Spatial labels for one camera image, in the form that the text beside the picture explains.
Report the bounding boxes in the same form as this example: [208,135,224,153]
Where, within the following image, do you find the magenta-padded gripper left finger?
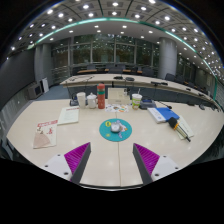
[43,142,92,186]

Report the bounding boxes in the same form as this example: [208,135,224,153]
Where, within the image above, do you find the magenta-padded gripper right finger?
[132,143,182,186]

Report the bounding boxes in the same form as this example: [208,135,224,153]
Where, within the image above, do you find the silver grey computer mouse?
[110,121,122,134]

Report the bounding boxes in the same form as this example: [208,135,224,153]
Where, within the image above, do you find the round teal cartoon mouse pad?
[99,118,133,143]

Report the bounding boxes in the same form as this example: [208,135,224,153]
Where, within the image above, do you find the red and white leaflet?
[32,119,59,149]

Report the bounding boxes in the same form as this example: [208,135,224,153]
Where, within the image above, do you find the white paper sheet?
[175,115,195,140]

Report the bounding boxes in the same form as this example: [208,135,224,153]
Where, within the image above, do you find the white printed booklet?
[57,106,80,126]

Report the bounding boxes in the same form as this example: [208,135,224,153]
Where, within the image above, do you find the blue and white book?
[147,106,180,124]

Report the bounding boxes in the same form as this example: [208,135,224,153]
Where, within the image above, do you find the dark desk conference console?
[139,99,158,110]

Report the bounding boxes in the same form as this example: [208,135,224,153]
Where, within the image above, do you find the green printed paper cup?
[131,93,143,110]

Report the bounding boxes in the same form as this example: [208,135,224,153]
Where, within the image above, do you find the stack of white paper cups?
[76,91,87,108]

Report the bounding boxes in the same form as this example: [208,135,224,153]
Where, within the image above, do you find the white lidded mug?
[86,92,98,109]

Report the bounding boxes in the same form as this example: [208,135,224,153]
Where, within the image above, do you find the colourful sticker sheet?
[104,103,130,113]

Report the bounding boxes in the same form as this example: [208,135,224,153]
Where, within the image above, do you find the grey box monitor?
[27,82,44,100]

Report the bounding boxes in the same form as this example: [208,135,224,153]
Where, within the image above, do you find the red bottle with green band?
[96,83,106,110]

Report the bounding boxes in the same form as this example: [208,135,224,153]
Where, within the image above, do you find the beige cardboard box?
[107,87,132,106]

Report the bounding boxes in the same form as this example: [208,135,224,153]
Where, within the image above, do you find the group of dark chairs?
[84,63,216,93]

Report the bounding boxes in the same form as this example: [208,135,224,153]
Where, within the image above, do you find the group of ceiling lights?
[6,0,223,76]

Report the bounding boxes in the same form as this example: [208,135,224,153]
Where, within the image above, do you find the black microphone with orange ring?
[167,116,192,143]

